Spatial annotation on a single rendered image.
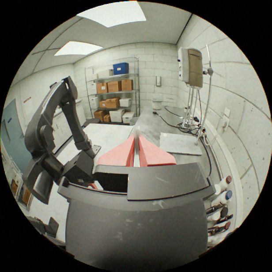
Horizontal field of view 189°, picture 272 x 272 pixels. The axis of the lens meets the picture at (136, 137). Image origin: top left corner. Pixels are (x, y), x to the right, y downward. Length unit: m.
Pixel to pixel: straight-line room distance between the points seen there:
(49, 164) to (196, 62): 0.63
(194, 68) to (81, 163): 0.53
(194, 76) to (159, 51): 2.22
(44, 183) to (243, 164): 0.70
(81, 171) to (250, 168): 0.61
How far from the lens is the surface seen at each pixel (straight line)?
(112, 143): 0.64
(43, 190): 0.19
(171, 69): 2.57
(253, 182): 0.53
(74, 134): 0.46
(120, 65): 2.39
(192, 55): 0.52
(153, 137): 0.67
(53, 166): 0.23
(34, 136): 0.20
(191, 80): 0.49
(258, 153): 0.52
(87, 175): 0.17
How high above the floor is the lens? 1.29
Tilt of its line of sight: 36 degrees down
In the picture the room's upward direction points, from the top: 2 degrees counter-clockwise
